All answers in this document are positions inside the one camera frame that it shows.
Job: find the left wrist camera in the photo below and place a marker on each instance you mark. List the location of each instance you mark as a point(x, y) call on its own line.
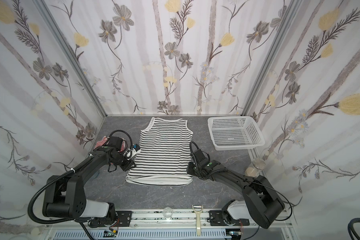
point(131, 153)

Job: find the cream vegetable peeler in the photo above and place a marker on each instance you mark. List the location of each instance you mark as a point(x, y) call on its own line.
point(198, 210)

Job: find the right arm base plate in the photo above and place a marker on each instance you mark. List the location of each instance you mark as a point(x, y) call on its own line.
point(221, 218)

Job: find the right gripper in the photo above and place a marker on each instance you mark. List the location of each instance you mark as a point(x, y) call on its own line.
point(193, 169)

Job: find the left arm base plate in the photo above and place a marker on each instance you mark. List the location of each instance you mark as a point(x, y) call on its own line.
point(120, 218)

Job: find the white plastic basket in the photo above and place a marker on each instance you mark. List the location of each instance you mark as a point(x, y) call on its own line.
point(235, 133)

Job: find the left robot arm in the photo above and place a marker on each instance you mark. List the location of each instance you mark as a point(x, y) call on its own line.
point(63, 197)

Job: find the aluminium front rail frame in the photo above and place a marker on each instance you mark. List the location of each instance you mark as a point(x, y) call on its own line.
point(151, 225)

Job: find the black white striped tank top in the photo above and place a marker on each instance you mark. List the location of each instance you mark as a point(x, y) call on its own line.
point(164, 154)

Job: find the glass jar with lid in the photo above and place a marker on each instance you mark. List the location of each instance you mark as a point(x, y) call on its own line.
point(255, 168)

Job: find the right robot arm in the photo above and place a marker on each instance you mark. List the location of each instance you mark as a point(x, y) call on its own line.
point(263, 202)

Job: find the red white striped tank top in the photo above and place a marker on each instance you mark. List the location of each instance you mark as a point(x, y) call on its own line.
point(100, 142)

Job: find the clear glass cup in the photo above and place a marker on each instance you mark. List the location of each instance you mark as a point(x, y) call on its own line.
point(167, 213)

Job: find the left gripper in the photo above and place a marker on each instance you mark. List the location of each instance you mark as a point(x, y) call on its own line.
point(127, 163)

